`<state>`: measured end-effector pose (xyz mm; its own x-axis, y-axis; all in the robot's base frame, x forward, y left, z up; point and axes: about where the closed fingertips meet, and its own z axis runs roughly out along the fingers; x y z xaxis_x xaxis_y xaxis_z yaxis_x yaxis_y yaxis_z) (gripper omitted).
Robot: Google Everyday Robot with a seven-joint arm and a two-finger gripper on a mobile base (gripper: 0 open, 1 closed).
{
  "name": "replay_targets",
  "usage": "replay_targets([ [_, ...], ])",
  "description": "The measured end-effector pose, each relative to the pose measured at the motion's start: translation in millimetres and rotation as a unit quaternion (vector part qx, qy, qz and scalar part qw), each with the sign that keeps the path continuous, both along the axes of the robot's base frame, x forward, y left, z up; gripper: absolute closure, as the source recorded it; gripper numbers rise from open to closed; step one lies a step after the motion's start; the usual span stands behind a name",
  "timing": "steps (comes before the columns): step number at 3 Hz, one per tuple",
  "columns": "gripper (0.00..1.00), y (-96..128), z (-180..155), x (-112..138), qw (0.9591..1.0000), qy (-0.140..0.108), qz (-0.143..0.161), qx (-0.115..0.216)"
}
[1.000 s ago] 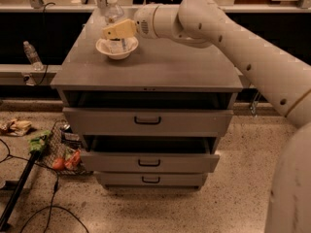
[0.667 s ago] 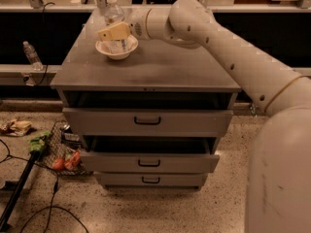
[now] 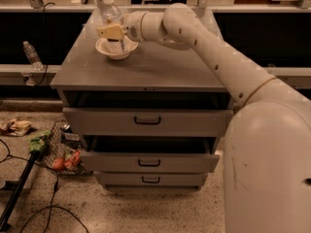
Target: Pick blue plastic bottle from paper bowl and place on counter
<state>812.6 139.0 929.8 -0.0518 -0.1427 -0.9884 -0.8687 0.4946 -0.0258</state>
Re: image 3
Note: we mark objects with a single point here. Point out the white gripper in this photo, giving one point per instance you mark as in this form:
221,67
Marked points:
133,25

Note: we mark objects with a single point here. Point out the clear plastic water bottle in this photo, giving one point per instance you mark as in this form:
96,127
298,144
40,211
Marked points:
111,14

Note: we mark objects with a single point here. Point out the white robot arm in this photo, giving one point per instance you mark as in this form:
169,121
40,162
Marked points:
267,160

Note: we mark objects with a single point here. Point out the white paper bowl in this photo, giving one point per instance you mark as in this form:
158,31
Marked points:
116,50

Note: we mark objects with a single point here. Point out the small bottle on ledge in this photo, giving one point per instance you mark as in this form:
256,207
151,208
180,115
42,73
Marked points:
32,56

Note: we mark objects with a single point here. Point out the top grey drawer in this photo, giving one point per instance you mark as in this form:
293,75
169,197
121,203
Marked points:
131,122

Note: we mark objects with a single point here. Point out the grey drawer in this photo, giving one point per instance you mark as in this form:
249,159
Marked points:
144,179
177,163
131,122

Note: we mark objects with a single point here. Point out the grey drawer cabinet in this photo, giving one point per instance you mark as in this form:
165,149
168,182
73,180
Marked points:
153,77

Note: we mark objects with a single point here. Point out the middle grey drawer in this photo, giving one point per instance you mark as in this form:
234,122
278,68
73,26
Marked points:
177,163

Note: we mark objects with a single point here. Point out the green snack bag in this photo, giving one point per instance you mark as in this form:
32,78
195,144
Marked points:
39,142

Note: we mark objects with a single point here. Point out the crumpled wrapper on floor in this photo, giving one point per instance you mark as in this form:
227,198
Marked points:
15,127

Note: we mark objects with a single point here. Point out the red tomato toy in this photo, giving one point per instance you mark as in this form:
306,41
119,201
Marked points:
58,164

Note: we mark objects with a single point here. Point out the bottom grey drawer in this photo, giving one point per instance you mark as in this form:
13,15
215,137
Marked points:
144,179

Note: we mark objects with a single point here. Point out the black pole on floor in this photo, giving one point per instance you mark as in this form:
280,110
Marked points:
17,191

